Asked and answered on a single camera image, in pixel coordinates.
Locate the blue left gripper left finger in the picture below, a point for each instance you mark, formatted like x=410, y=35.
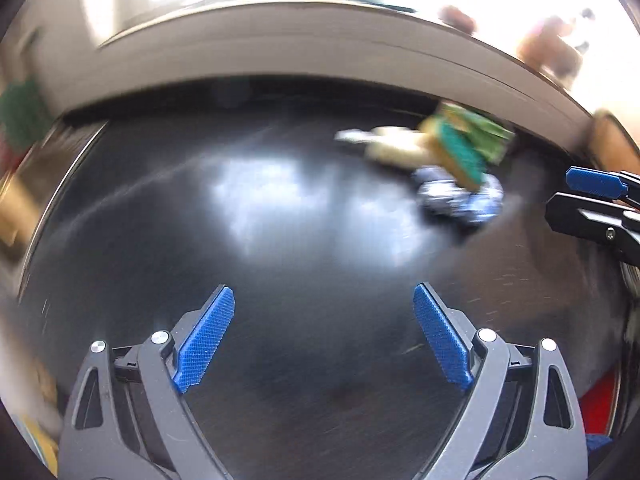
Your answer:
x=198, y=336

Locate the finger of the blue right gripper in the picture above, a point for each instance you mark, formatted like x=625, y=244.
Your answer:
x=595, y=182
x=586, y=218

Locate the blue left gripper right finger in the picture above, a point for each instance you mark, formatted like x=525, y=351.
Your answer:
x=452, y=352

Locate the green spongebob snack bag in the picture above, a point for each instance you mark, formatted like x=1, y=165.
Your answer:
x=490, y=139

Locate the blue white wrapper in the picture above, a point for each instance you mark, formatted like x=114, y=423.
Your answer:
x=440, y=194

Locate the green yellow kitchen sponge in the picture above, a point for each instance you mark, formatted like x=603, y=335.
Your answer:
x=453, y=152

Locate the white foam bottle brush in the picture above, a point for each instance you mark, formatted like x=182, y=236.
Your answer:
x=394, y=146

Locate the wooden chair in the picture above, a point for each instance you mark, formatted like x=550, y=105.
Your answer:
x=610, y=146

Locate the terracotta utensil pot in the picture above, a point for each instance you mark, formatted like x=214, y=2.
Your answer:
x=545, y=47

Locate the yellow plastic pitcher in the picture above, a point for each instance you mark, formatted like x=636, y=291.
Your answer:
x=21, y=210

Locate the jar of red beans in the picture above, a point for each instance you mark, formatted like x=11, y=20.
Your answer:
x=455, y=18

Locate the green cloth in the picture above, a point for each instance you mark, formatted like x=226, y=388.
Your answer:
x=24, y=115

